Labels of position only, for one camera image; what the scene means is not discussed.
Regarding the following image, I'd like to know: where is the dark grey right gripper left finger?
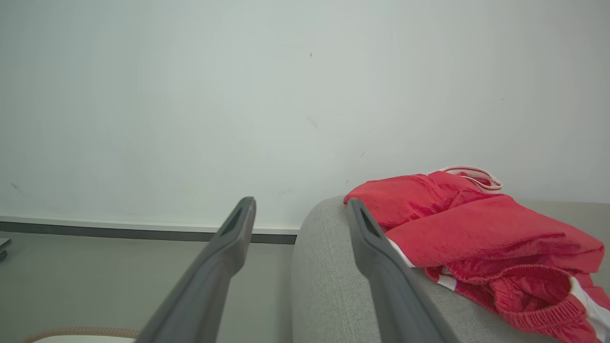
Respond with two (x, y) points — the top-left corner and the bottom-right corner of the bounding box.
(136, 196), (257, 343)

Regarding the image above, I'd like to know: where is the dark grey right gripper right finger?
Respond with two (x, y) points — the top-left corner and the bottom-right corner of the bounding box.
(346, 198), (461, 343)

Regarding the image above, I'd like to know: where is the red garment with white stripes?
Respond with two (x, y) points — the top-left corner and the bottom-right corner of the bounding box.
(343, 165), (610, 343)

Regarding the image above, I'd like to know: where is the grey fabric sofa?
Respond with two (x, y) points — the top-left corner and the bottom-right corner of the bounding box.
(291, 195), (610, 343)

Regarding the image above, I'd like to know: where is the white and black baseboard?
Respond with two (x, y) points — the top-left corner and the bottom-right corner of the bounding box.
(0, 215), (300, 245)

